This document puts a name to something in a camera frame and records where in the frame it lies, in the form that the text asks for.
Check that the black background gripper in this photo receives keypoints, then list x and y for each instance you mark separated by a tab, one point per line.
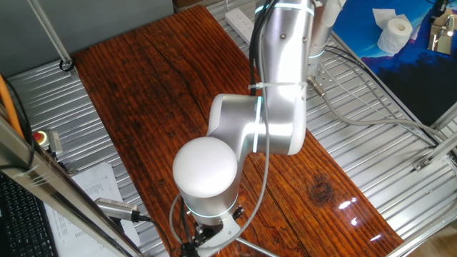
441	6

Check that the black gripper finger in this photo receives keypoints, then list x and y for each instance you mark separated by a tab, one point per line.
204	233
238	212

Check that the white toilet paper roll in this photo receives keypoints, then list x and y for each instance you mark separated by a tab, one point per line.
394	35

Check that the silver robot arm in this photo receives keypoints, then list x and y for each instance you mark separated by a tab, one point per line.
207	167

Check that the blue mountain picture backdrop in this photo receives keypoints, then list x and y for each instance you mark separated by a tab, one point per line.
410	89

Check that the printed paper sheets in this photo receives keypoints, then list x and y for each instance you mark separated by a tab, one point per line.
96	182

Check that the brown wooden board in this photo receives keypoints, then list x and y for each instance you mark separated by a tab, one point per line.
143	89

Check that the black keyboard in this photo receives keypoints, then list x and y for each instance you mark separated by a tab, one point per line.
21	221

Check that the red emergency stop button box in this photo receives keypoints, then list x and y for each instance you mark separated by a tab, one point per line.
42	137

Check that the white power strip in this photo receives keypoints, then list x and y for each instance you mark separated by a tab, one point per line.
237	19

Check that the orange pole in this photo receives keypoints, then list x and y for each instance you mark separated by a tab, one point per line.
8	107

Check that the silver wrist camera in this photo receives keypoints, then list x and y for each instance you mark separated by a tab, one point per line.
226	235

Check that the ribbed silver exterior camera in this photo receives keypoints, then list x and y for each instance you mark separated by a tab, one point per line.
114	208

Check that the aluminium frame profile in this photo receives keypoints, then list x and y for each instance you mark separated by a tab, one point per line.
446	118
439	151

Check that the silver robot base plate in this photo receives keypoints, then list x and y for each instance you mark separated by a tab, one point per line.
323	76

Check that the wide shiny metal frame bar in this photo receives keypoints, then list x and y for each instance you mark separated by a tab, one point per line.
53	189

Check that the thin aluminium frame strut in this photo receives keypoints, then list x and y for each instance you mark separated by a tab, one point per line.
50	34

